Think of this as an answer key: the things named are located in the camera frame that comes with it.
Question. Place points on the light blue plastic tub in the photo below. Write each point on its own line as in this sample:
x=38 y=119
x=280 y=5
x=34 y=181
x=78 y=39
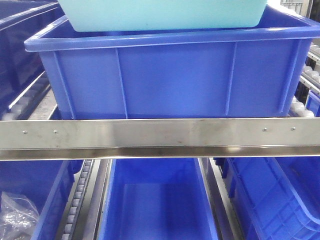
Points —
x=154 y=15

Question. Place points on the large blue crate upper shelf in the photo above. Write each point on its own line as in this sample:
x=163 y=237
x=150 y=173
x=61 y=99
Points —
x=203 y=73

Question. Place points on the blue crate lower middle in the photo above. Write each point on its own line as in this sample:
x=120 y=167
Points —
x=157 y=199

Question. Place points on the blue crate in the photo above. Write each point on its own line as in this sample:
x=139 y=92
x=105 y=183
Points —
x=20 y=20
x=157 y=199
x=274 y=198
x=46 y=183

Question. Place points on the grey roller track upper left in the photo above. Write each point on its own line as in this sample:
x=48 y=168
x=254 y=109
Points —
x=25 y=104

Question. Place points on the grey roller track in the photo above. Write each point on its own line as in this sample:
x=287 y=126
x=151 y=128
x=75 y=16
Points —
x=25 y=104
x=73 y=211
x=306 y=100

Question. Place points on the blue crate lower left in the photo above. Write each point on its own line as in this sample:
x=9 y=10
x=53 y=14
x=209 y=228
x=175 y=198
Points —
x=46 y=183

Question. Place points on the blue crate lower right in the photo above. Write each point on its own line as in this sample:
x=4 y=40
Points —
x=274 y=198

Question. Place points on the grey roller track lower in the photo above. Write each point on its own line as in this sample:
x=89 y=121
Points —
x=73 y=211

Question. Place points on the grey roller track upper right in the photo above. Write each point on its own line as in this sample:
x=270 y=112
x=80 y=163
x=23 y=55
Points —
x=306 y=100

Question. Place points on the clear plastic bag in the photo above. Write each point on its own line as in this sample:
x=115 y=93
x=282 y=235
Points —
x=18 y=216

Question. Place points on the blue crate upper left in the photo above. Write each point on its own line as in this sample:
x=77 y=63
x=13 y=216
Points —
x=20 y=20

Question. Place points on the stainless steel shelf rail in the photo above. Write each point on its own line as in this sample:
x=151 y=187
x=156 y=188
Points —
x=25 y=140

